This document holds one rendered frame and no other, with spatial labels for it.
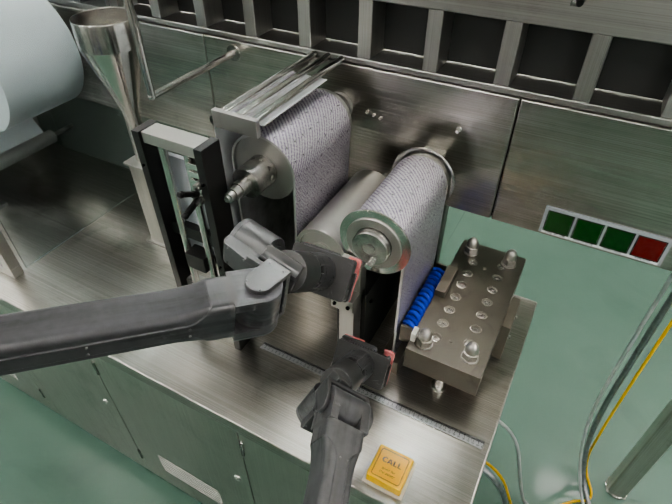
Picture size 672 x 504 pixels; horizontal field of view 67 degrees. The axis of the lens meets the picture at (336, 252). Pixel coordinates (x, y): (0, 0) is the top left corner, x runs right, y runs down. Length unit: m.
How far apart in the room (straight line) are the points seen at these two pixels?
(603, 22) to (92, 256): 1.36
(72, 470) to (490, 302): 1.69
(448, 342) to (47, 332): 0.77
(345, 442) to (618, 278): 2.47
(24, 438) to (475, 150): 2.02
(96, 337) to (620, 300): 2.64
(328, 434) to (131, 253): 0.99
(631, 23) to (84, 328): 0.94
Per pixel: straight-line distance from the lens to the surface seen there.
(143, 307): 0.60
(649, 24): 1.05
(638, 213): 1.19
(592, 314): 2.80
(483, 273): 1.27
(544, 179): 1.17
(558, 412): 2.37
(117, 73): 1.30
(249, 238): 0.68
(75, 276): 1.57
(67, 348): 0.60
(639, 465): 2.08
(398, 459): 1.07
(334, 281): 0.74
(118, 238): 1.65
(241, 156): 1.05
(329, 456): 0.74
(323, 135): 1.06
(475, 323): 1.15
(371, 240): 0.93
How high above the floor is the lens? 1.87
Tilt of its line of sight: 41 degrees down
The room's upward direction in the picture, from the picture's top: straight up
